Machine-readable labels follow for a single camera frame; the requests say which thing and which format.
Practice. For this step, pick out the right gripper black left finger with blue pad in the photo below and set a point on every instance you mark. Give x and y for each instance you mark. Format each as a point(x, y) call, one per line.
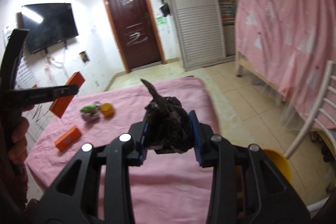
point(94, 187)

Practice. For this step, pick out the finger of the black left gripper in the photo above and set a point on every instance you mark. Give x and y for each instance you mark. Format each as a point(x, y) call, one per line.
point(12, 58)
point(28, 97)

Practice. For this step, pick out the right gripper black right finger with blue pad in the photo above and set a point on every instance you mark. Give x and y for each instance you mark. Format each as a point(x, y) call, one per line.
point(216, 152)

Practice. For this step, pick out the orange box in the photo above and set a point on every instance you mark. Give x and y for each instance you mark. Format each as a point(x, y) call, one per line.
point(60, 105)
point(68, 138)

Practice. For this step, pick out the black plastic bag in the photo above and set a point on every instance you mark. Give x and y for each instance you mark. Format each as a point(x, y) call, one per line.
point(168, 124)

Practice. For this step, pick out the yellow plastic trash bin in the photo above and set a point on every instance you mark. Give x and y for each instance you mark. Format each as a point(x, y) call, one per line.
point(278, 163)

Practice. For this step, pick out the person's left hand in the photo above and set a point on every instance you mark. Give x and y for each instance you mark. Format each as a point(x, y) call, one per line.
point(18, 152)

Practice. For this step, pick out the eye chart poster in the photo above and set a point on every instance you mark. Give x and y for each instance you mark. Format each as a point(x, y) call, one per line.
point(25, 79)

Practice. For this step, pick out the pink bed sheet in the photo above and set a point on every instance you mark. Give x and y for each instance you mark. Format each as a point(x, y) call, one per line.
point(167, 188)

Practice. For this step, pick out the green purple plush toy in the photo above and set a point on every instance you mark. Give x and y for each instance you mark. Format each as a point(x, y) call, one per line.
point(90, 113)

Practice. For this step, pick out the white metal chair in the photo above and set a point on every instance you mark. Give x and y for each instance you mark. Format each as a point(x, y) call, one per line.
point(322, 115)

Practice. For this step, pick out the yellow toy pot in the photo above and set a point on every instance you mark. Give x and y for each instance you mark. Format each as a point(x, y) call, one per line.
point(107, 110)

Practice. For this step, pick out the dark brown wooden door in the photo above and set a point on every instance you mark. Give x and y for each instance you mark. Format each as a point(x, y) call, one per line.
point(135, 32)

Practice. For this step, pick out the black hanging bag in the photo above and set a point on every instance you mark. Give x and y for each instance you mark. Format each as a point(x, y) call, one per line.
point(165, 10)

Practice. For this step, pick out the pink bed curtain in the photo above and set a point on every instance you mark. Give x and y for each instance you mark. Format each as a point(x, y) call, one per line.
point(288, 43)

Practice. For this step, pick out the white louvered wardrobe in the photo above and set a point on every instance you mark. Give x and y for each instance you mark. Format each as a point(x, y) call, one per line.
point(200, 33)

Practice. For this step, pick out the wall mounted black television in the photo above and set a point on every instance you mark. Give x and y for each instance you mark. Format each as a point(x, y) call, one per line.
point(48, 24)

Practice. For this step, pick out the wooden bunk bed frame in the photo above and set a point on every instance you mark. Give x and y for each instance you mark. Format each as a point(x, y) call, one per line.
point(242, 63)

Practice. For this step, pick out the colourful wall chart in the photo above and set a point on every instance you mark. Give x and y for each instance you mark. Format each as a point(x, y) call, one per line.
point(227, 11)

